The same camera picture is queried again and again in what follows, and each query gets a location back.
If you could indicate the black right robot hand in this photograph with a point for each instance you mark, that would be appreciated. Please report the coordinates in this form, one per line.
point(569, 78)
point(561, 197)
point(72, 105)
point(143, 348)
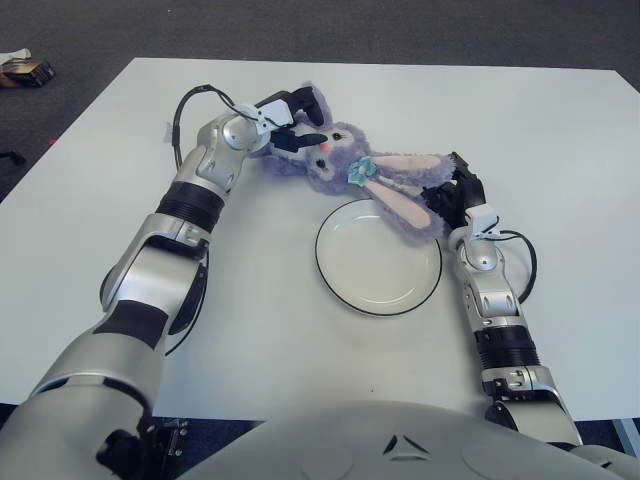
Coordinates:
point(467, 195)

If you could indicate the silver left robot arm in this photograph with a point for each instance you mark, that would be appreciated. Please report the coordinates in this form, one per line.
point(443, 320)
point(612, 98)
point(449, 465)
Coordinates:
point(150, 280)

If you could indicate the purple plush bunny doll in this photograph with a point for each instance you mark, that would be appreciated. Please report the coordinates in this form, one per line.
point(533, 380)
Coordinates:
point(345, 145)

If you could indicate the white table leg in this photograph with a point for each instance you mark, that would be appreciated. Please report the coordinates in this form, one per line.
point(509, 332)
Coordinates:
point(627, 432)

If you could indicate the black brown box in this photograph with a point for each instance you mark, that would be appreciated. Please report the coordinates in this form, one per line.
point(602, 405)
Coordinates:
point(27, 74)

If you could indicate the white paper scrap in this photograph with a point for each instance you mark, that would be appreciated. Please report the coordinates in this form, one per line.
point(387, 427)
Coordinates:
point(15, 54)

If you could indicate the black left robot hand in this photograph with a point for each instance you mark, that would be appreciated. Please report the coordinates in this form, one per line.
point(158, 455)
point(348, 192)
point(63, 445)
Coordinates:
point(310, 102)

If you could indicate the black metal bracket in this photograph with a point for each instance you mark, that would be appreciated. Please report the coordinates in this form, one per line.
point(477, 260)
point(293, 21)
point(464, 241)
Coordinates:
point(176, 437)

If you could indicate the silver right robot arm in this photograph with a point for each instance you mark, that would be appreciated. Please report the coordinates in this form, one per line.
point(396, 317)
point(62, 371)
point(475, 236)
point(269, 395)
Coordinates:
point(492, 295)

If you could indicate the white plate black rim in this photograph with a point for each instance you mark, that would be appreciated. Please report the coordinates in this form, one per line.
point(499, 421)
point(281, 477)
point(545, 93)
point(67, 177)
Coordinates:
point(375, 280)

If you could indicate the grey robot torso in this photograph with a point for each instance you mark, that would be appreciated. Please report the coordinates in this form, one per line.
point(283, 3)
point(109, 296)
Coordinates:
point(350, 445)

